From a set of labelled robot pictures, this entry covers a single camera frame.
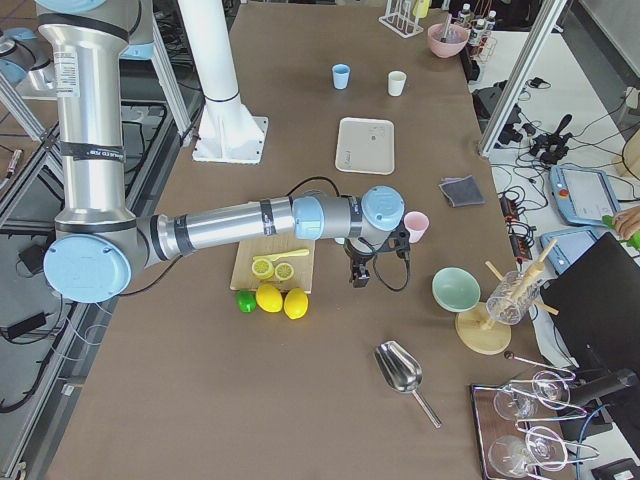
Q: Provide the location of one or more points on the cream cup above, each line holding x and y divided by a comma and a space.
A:
396, 81

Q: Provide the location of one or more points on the pink bowl with ice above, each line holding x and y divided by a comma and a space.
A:
456, 39

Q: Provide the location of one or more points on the whole lemon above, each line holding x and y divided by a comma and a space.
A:
296, 304
269, 298

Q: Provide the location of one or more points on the wine glass rack tray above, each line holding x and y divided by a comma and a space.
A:
517, 427

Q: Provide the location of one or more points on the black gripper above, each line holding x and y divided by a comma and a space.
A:
357, 261

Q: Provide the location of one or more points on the wooden cup stand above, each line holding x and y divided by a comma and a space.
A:
478, 331

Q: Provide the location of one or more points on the aluminium frame post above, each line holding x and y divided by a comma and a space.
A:
542, 27

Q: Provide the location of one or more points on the metal pestle in bowl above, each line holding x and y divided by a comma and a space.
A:
444, 35

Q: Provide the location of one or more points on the metal scoop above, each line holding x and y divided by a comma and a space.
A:
403, 373

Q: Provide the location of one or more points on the black monitor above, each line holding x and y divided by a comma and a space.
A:
598, 302

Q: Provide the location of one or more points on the white wire cup rack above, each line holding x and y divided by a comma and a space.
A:
403, 16

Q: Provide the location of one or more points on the green bowl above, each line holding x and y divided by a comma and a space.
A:
455, 289

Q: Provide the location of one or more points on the clear glass mug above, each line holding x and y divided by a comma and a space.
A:
506, 306

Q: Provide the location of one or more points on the yellow plastic knife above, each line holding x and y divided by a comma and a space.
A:
302, 252

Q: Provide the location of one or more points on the green lime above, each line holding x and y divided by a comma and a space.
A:
246, 301

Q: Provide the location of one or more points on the lemon half near knife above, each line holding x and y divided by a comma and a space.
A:
262, 268

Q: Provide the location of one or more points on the beige rabbit tray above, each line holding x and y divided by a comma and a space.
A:
365, 146

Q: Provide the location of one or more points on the white pillar base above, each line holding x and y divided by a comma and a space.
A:
228, 132

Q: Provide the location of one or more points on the blue teach pendant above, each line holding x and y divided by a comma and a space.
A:
571, 243
583, 196

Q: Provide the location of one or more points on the lemon half outer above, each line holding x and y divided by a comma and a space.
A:
284, 271

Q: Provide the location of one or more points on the blue cup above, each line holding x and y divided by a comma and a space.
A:
340, 76

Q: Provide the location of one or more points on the grey folded cloth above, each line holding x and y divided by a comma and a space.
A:
461, 191

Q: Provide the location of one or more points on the pink cup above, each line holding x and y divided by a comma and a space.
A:
416, 223

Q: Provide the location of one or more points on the wooden cutting board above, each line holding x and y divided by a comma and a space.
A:
242, 277

